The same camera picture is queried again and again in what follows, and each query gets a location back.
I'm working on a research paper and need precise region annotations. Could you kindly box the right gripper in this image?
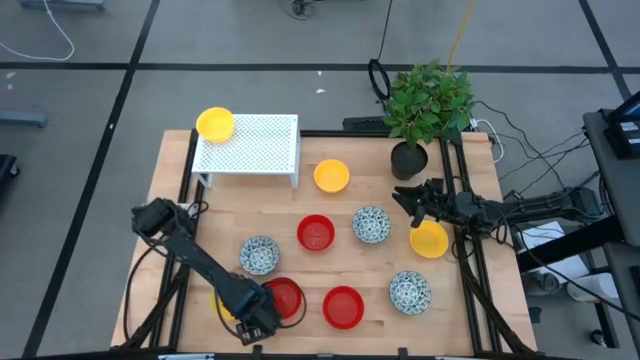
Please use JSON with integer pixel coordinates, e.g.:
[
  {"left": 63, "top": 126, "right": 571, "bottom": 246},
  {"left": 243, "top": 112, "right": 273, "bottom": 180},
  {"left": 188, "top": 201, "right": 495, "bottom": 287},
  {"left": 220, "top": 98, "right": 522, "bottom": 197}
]
[{"left": 392, "top": 177, "right": 459, "bottom": 222}]

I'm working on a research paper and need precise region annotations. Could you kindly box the yellow plastic mini bowl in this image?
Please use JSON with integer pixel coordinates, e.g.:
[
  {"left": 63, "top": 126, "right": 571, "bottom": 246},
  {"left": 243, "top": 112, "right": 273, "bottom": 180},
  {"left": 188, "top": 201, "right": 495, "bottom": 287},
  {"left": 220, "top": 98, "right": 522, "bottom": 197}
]
[
  {"left": 313, "top": 158, "right": 351, "bottom": 194},
  {"left": 195, "top": 106, "right": 236, "bottom": 145},
  {"left": 409, "top": 219, "right": 450, "bottom": 260},
  {"left": 209, "top": 289, "right": 236, "bottom": 322}
]

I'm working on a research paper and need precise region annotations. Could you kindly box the red plastic mini bowl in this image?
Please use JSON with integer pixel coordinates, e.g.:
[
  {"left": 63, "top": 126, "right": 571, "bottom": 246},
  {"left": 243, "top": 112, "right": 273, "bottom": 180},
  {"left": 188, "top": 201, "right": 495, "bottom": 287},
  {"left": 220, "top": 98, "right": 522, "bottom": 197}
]
[
  {"left": 296, "top": 214, "right": 337, "bottom": 252},
  {"left": 322, "top": 285, "right": 366, "bottom": 331},
  {"left": 262, "top": 276, "right": 304, "bottom": 321}
]

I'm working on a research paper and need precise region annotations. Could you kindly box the blue patterned ceramic mini bowl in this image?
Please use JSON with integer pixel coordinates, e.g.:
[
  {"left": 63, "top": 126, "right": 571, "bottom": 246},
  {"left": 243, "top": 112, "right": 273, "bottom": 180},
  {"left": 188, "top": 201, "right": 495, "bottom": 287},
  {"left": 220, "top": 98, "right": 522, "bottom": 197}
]
[
  {"left": 351, "top": 205, "right": 392, "bottom": 246},
  {"left": 388, "top": 270, "right": 433, "bottom": 317},
  {"left": 239, "top": 235, "right": 281, "bottom": 277}
]

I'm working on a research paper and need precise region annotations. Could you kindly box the black plant pot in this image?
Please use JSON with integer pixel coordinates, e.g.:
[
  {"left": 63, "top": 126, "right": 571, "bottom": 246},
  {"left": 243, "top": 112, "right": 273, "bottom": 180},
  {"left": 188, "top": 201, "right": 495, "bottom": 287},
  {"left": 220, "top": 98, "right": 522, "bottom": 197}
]
[{"left": 389, "top": 141, "right": 430, "bottom": 182}]

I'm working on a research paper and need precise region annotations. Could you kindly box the black power strip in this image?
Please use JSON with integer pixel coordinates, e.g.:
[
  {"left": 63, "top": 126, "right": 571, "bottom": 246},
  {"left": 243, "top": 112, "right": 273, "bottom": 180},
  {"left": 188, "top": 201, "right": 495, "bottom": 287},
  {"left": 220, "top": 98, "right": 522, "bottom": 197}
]
[{"left": 342, "top": 116, "right": 391, "bottom": 133}]

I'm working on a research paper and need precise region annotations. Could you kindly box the green leafy plant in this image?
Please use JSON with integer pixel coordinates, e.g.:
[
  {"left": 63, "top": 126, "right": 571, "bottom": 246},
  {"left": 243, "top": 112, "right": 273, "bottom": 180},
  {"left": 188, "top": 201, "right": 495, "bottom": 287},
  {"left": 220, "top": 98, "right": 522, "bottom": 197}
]
[{"left": 382, "top": 59, "right": 476, "bottom": 150}]

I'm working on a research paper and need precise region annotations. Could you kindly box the white paper sheet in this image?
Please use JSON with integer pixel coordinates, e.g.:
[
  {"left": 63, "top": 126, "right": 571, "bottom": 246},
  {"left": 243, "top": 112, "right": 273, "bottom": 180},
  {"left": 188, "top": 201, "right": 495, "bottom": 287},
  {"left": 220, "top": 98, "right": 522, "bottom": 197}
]
[{"left": 519, "top": 221, "right": 569, "bottom": 251}]

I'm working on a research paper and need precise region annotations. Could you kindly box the grey roll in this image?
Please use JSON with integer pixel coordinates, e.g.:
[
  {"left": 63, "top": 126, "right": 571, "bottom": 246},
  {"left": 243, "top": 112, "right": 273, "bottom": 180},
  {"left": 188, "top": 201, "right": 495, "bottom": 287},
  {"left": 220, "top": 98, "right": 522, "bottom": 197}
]
[{"left": 529, "top": 269, "right": 564, "bottom": 296}]

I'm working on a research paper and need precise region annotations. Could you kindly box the white perforated metal rack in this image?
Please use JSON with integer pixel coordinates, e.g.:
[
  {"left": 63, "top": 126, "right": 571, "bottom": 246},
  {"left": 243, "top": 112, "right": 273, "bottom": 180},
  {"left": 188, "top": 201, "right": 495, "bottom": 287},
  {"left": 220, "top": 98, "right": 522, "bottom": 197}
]
[{"left": 191, "top": 113, "right": 302, "bottom": 190}]

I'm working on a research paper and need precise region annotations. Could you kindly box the black desk base bar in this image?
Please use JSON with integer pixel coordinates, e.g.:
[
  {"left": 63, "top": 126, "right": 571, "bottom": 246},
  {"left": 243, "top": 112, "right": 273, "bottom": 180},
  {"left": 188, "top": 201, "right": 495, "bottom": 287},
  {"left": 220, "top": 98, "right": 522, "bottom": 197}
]
[{"left": 514, "top": 214, "right": 626, "bottom": 274}]

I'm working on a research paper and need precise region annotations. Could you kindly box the grey desk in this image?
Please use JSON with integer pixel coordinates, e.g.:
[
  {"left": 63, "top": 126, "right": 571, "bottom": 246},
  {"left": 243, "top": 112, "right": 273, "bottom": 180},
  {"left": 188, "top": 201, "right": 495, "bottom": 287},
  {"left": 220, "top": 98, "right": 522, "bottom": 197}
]
[{"left": 582, "top": 108, "right": 640, "bottom": 224}]

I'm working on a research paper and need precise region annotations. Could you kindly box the black object on floor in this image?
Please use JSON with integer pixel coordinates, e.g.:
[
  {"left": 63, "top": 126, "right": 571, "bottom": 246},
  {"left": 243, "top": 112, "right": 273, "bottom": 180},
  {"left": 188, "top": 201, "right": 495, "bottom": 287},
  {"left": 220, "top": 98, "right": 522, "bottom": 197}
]
[{"left": 0, "top": 153, "right": 21, "bottom": 184}]

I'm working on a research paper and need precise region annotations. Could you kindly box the grey metal floor bar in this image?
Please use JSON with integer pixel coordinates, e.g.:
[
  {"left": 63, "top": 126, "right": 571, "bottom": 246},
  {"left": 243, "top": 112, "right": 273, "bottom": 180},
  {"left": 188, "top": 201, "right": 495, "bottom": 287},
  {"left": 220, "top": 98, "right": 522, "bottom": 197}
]
[
  {"left": 17, "top": 0, "right": 107, "bottom": 12},
  {"left": 0, "top": 110, "right": 49, "bottom": 129}
]

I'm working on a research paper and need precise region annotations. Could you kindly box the black aluminium table frame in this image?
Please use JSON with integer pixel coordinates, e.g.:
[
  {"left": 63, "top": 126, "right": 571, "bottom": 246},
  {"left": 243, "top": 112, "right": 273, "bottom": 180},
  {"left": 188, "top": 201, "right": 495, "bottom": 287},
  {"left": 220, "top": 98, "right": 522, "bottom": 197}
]
[{"left": 119, "top": 128, "right": 539, "bottom": 360}]

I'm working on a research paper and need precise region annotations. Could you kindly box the white power adapter cable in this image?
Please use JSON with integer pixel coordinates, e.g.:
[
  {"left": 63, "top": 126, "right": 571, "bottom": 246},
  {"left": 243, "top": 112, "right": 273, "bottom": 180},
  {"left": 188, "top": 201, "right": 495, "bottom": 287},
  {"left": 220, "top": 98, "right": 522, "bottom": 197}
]
[{"left": 469, "top": 118, "right": 505, "bottom": 164}]

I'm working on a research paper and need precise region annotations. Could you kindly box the coiled black cable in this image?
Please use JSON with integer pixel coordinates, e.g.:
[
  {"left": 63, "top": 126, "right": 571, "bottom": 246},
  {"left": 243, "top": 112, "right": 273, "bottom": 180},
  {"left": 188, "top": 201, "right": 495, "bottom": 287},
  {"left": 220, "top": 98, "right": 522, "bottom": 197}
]
[{"left": 368, "top": 58, "right": 392, "bottom": 101}]

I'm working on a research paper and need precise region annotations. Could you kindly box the black hanging cable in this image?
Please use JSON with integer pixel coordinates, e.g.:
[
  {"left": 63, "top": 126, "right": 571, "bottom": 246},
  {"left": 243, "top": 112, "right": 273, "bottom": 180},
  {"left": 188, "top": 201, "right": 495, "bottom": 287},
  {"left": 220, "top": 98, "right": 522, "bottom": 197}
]
[{"left": 377, "top": 0, "right": 394, "bottom": 61}]

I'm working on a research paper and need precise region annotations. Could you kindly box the yellow hanging cable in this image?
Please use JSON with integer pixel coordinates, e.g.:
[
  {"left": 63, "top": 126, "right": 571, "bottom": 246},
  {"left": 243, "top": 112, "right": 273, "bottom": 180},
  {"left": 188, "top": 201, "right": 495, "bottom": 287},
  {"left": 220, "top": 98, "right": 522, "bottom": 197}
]
[{"left": 446, "top": 0, "right": 477, "bottom": 71}]

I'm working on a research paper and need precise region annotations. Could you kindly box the tangled black floor cable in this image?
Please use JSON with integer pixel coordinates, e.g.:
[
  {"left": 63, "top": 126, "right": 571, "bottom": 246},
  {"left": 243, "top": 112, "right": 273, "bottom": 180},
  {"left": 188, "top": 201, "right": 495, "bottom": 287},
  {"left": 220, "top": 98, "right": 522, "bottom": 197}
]
[{"left": 285, "top": 0, "right": 316, "bottom": 21}]

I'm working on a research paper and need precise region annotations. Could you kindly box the white floor cable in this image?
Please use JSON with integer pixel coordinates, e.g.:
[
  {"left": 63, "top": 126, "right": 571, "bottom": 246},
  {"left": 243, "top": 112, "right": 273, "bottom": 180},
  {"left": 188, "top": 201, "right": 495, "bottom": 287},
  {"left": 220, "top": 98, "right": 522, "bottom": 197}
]
[{"left": 0, "top": 0, "right": 76, "bottom": 63}]

